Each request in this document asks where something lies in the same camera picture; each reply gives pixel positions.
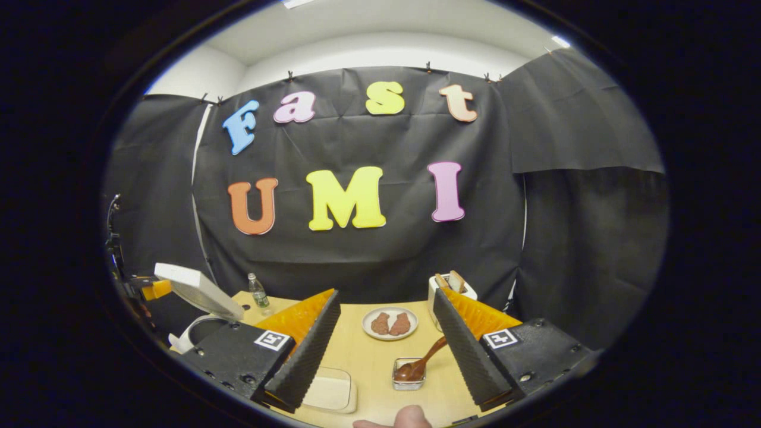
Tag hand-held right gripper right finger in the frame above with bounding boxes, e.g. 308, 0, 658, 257
433, 287, 604, 413

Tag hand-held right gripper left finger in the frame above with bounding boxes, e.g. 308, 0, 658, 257
178, 289, 342, 414

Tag white rice cooker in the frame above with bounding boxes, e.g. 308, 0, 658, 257
154, 262, 246, 355

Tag brown wooden spoon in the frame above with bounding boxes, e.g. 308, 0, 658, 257
394, 336, 448, 383

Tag metal wire chopstick holder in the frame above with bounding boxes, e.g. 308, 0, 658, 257
391, 357, 427, 392

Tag white toaster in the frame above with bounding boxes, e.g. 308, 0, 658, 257
427, 270, 479, 331

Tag white round plate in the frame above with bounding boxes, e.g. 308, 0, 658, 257
361, 306, 419, 342

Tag clear plastic water bottle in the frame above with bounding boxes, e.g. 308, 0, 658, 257
247, 272, 271, 310

